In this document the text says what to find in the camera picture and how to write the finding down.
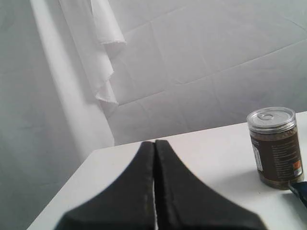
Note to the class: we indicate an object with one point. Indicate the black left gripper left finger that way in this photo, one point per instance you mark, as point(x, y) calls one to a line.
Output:
point(127, 204)

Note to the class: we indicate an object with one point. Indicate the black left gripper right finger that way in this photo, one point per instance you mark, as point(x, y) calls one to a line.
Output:
point(184, 202)

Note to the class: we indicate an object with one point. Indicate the brown labelled clear-lid can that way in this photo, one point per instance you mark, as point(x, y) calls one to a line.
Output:
point(274, 138)

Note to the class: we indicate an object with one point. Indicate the spaghetti pasta packet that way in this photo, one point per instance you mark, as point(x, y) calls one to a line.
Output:
point(299, 189)

